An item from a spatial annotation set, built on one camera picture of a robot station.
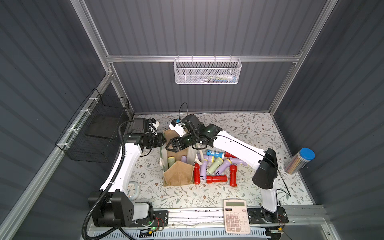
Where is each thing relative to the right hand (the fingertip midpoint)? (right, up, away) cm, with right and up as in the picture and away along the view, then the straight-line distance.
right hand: (172, 145), depth 73 cm
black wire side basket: (-39, +5, -2) cm, 39 cm away
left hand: (-4, +2, +6) cm, 8 cm away
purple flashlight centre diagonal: (+29, -15, +16) cm, 36 cm away
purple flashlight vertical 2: (+5, -11, +18) cm, 22 cm away
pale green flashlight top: (-3, -11, +17) cm, 21 cm away
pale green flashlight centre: (+26, -12, +17) cm, 33 cm away
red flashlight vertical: (+13, -18, +13) cm, 26 cm away
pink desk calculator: (+32, -35, -1) cm, 47 cm away
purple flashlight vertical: (+16, -16, +14) cm, 27 cm away
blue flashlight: (+24, -7, +20) cm, 32 cm away
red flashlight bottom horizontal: (+20, -20, +9) cm, 30 cm away
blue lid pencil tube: (+66, -8, +4) cm, 67 cm away
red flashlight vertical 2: (+34, -19, +13) cm, 41 cm away
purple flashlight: (+20, -10, +18) cm, 29 cm away
